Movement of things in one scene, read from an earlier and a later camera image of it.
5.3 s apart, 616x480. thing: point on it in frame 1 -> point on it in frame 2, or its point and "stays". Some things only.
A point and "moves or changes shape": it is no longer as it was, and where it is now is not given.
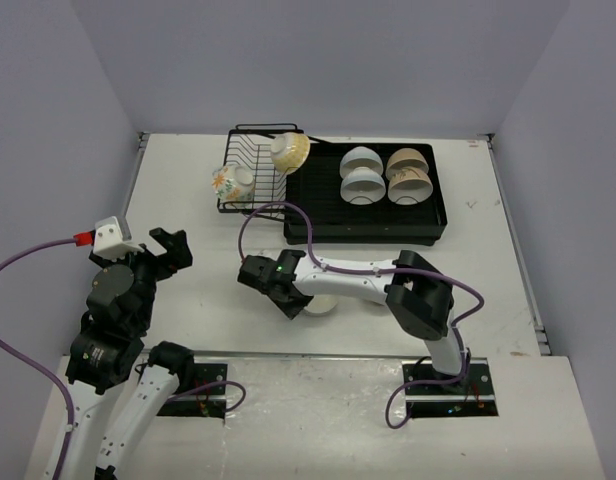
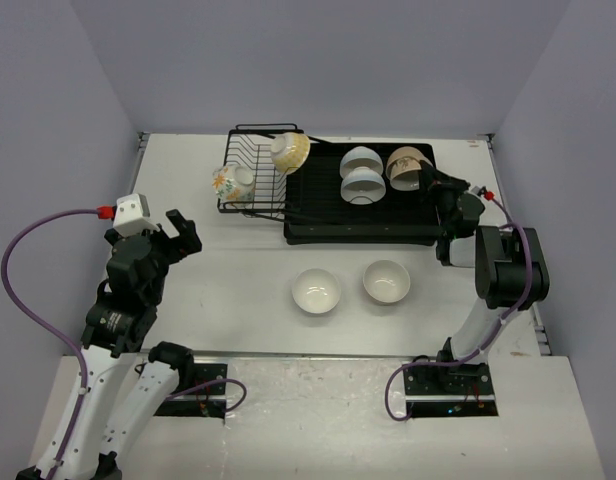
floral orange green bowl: (233, 183) stays
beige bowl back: (405, 157) stays
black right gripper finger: (291, 300) -> (427, 176)
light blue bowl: (362, 186) stays
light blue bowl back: (358, 157) stays
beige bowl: (409, 185) moves or changes shape
